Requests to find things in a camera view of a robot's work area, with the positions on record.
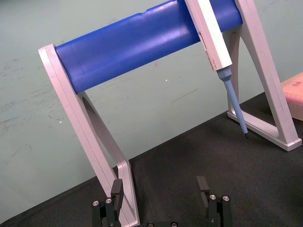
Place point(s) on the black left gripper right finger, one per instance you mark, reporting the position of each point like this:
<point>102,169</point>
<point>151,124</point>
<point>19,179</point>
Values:
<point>214,208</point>

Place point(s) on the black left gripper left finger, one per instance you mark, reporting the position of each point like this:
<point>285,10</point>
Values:
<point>116,197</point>

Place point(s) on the black table cloth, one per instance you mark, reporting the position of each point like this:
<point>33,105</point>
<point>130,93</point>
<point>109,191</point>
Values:
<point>189,165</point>

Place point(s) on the pink pipette tip box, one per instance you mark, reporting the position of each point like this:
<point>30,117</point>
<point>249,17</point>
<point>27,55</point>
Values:
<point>294,95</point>

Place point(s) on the white and blue pipette stand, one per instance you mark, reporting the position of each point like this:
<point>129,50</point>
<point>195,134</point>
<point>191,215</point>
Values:
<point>123,56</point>

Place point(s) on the white pipette with blue tip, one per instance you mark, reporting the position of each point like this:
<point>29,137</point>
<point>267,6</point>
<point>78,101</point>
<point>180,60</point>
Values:
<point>214,45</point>

